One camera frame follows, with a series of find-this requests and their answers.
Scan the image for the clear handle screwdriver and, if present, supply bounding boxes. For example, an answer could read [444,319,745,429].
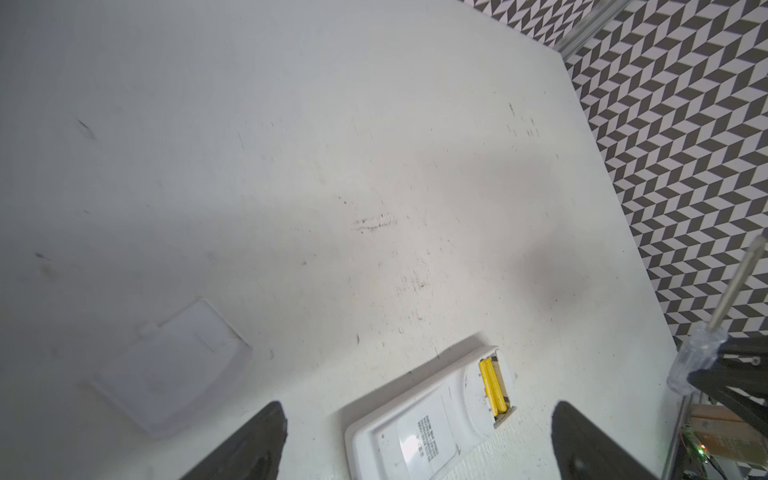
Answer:
[666,235,767,396]

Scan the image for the white remote green buttons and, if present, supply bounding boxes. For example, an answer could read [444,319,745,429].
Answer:
[345,345,516,479]

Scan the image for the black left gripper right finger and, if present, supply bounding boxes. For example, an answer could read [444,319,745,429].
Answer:
[551,401,656,480]

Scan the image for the aluminium corner post right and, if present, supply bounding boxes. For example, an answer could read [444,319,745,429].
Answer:
[553,0,631,60]

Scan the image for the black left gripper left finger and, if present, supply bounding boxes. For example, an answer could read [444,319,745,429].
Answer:
[182,401,288,480]

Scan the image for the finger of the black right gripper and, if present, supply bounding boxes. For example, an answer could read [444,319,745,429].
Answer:
[688,368,767,437]
[718,335,768,368]

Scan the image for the white battery cover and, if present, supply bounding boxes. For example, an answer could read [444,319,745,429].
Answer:
[91,298,253,437]

